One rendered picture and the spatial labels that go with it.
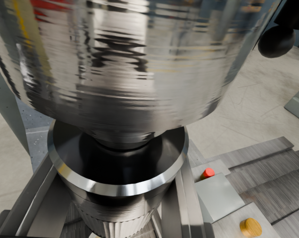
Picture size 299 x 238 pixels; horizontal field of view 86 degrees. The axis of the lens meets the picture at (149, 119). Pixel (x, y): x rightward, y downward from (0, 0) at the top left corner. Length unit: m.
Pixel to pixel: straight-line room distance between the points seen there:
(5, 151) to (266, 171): 1.76
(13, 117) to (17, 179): 1.08
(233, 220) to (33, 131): 0.46
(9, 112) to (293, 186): 0.78
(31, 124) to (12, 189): 1.13
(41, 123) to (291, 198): 0.66
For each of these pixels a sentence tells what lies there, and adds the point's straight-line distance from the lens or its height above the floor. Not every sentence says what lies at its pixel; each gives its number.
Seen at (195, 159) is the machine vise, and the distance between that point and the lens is 0.39.
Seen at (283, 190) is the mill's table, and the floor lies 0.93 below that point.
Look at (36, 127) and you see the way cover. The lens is 0.49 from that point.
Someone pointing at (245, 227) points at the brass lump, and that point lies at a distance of 0.31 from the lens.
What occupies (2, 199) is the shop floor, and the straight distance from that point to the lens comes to 1.58.
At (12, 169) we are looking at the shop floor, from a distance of 1.68.
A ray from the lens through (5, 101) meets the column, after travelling 0.54.
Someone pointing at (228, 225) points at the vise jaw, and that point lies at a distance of 0.31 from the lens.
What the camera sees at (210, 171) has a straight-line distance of 0.30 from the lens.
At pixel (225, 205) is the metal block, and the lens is 0.28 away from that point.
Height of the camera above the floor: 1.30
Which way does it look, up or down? 44 degrees down
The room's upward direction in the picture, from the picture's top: 12 degrees clockwise
